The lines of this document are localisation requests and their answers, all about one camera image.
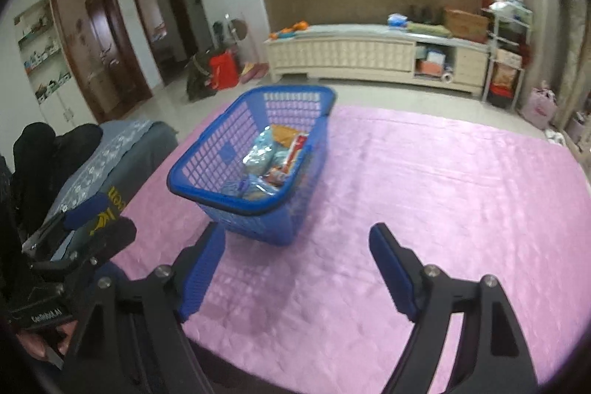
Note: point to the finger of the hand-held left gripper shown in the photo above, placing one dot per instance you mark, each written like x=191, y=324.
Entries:
x=85, y=213
x=115, y=237

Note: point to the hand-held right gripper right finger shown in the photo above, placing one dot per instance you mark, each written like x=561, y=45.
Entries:
x=392, y=269

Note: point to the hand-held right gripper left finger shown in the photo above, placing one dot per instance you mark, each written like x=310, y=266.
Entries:
x=203, y=278

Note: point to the blue plastic basket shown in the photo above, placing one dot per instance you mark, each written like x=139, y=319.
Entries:
x=217, y=154

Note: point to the orange and blue snack packet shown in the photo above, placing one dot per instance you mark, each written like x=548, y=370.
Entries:
x=285, y=134

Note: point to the person's left hand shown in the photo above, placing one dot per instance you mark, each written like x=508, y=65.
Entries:
x=46, y=343

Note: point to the pink quilted tablecloth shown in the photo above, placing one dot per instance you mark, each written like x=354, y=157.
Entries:
x=415, y=214

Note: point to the grey floral chair cover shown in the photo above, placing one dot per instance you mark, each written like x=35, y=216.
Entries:
x=115, y=154

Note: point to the black cloth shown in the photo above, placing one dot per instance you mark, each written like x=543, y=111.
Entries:
x=46, y=158

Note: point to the dark wooden door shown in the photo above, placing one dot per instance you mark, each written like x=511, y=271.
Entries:
x=101, y=48

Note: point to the black bag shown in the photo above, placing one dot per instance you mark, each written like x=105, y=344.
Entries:
x=201, y=75

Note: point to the white paper roll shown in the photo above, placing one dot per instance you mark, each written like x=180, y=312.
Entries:
x=447, y=76

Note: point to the orange box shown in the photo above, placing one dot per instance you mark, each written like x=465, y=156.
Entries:
x=433, y=67

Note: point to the white slipper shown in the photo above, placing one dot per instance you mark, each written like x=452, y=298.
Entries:
x=554, y=136

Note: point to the cream tv cabinet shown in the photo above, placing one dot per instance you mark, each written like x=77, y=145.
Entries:
x=360, y=54

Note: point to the pink shopping bag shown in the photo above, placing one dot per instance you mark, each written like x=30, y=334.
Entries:
x=539, y=108

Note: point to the green folded towel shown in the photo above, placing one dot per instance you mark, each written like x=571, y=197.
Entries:
x=427, y=30

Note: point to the white metal rack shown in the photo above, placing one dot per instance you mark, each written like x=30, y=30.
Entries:
x=505, y=52

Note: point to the blue tissue box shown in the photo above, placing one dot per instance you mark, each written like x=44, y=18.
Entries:
x=398, y=20

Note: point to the brown cardboard box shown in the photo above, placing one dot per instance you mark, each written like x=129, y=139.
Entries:
x=467, y=25

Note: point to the patterned beige curtain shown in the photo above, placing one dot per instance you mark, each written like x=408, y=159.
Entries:
x=575, y=52

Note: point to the tall standing air conditioner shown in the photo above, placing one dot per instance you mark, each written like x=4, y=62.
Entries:
x=533, y=6

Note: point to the white wall shelf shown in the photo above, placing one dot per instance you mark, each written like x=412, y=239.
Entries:
x=41, y=52

